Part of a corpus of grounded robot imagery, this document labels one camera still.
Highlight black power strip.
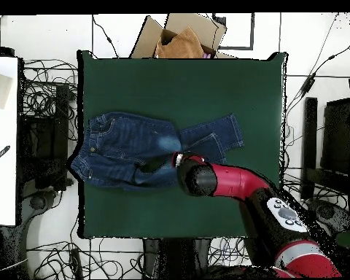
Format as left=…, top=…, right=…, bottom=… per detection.
left=69, top=247, right=83, bottom=279

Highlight dark green table cloth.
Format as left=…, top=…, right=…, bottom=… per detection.
left=77, top=50, right=287, bottom=240

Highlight black cable with connector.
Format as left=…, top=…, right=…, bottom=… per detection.
left=284, top=34, right=350, bottom=123

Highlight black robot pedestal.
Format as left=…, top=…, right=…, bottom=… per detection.
left=142, top=237, right=212, bottom=279

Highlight black metal stand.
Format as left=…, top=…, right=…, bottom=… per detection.
left=17, top=84, right=74, bottom=196

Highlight thin black floor cable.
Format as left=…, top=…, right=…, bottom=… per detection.
left=91, top=14, right=120, bottom=58

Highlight white side table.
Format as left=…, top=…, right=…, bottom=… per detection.
left=0, top=55, right=19, bottom=227

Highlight grey chair base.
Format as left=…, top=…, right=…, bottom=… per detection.
left=306, top=198, right=350, bottom=237
left=17, top=187, right=63, bottom=279

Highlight blue denim jeans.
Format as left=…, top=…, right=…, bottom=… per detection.
left=70, top=111, right=245, bottom=192

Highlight brown cardboard box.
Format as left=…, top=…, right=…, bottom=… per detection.
left=129, top=12, right=237, bottom=59

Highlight tangled black cables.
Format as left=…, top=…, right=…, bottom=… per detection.
left=21, top=58, right=79, bottom=142
left=209, top=236, right=250, bottom=265
left=26, top=238, right=145, bottom=279

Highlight black box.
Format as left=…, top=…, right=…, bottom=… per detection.
left=0, top=44, right=15, bottom=58

